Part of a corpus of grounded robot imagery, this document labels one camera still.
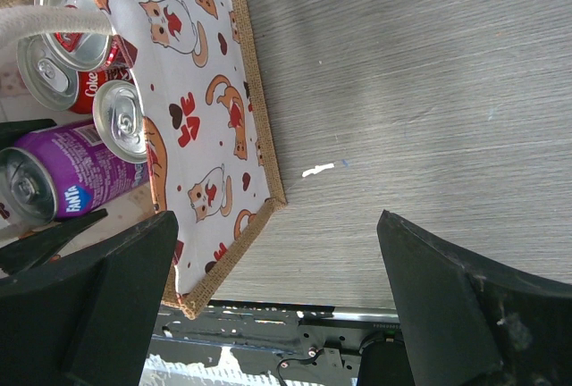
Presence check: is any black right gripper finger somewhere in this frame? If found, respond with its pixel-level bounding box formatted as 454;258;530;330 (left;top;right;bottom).
1;211;179;385
377;211;571;385
1;208;107;275
0;119;56;149

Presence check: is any red Coca-Cola can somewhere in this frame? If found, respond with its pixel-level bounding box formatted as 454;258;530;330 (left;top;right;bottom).
92;80;147;164
17;35;133;114

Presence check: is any purple Fanta can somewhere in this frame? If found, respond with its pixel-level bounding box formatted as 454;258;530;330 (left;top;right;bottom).
1;121;149;226

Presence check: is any silver blue Red Bull can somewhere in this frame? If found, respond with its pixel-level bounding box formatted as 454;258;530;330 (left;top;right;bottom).
34;0;128;71

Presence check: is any brown canvas tote bag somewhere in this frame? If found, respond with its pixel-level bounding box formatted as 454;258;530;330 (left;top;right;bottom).
1;0;286;319

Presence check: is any black mounting rail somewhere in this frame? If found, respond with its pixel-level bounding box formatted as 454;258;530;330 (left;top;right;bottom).
139;300;415;385

